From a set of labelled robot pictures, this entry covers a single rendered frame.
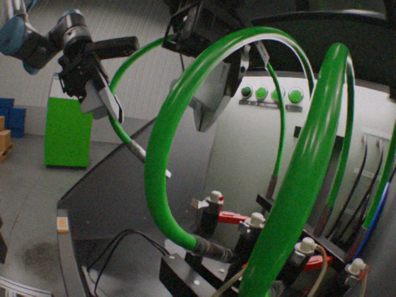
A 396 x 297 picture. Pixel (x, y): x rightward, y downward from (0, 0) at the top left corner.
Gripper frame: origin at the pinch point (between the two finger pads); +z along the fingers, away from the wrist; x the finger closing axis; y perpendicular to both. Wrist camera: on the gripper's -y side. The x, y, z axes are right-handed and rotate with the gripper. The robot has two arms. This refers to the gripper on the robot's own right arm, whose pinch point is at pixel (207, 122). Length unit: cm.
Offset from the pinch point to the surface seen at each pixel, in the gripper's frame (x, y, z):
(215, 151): -29.0, -32.7, 9.4
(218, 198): 1.0, -4.4, 10.6
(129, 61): -12.9, 8.3, -8.1
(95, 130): -641, -72, 85
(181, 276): 1.4, -0.3, 26.3
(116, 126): -12.9, 8.1, 3.2
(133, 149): -11.3, 4.9, 6.5
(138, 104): -623, -217, -28
